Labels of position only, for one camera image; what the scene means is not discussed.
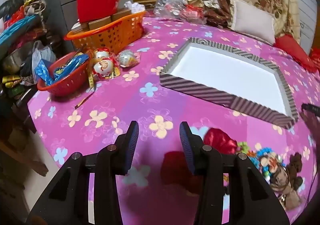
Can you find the red plastic colander bowl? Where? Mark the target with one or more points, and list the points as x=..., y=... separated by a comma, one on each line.
x=65, y=87

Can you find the white cushion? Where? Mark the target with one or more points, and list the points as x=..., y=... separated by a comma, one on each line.
x=252, y=19

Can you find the striped cardboard box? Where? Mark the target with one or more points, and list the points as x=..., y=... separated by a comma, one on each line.
x=200, y=92

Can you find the pink floral tablecloth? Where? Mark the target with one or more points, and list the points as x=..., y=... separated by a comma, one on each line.
x=125, y=94

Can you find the clear plastic bags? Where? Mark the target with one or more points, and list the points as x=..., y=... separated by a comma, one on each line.
x=170, y=8

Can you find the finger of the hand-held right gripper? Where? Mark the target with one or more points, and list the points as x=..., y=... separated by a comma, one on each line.
x=311, y=108

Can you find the yellow ribbon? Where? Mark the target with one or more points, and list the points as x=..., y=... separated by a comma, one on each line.
x=91, y=81

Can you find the blue foil packets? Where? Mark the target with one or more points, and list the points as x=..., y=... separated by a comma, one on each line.
x=45, y=72

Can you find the red pillow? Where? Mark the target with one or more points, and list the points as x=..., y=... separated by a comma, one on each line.
x=290, y=47

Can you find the red gift bag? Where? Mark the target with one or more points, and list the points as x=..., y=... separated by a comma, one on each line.
x=315, y=59

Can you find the crumpled white tissue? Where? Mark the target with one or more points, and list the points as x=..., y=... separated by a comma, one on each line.
x=135, y=6

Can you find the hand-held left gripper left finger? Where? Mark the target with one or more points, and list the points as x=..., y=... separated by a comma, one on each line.
x=132, y=139

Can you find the brown cardboard box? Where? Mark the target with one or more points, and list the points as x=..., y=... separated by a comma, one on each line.
x=100, y=23
x=121, y=14

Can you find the thin wooden stick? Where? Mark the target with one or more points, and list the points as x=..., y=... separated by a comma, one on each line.
x=82, y=101

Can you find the orange plastic basket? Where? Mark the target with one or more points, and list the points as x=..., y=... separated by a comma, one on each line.
x=117, y=32

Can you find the red velvet hair bow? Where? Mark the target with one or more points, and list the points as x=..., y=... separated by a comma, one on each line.
x=220, y=139

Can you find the white plastic bag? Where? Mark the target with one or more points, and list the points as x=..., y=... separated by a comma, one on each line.
x=43, y=57

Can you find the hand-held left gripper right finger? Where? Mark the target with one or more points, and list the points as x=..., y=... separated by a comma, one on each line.
x=187, y=144

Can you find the pile of colourful bags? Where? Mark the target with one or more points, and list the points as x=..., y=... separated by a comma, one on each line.
x=20, y=27

